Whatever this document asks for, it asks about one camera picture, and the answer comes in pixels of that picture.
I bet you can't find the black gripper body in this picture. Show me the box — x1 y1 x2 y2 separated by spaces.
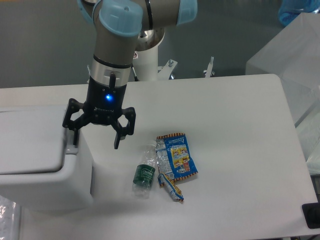
82 76 126 126

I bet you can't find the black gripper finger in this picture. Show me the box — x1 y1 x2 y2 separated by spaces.
111 106 137 150
62 98 92 146

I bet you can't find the grey lid push button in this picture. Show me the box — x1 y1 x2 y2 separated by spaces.
65 129 78 155

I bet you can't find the white trash can lid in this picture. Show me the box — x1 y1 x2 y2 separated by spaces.
0 107 66 175

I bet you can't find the white trash can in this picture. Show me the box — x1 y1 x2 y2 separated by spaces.
0 105 93 211

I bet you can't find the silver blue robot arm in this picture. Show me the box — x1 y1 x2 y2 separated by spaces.
62 0 198 148

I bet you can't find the crushed clear plastic bottle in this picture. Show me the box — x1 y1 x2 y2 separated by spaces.
132 140 157 199

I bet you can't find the blue snack wrapper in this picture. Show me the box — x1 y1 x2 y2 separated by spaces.
156 132 198 182

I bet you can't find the torn snack wrapper strip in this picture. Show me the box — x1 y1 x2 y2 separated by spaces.
157 172 184 202

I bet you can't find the metal levelling bolt right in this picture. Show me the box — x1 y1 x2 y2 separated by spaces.
203 56 215 78

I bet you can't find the clear plastic bag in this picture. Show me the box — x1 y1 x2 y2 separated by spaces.
0 196 21 240

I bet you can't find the translucent white box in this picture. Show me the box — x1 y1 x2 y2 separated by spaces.
245 13 320 176

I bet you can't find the black device at edge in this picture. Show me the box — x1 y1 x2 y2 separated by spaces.
302 202 320 229

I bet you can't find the blue plastic bag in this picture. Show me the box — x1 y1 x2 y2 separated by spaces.
278 0 320 27

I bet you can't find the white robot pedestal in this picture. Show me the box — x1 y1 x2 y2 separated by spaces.
131 28 165 82

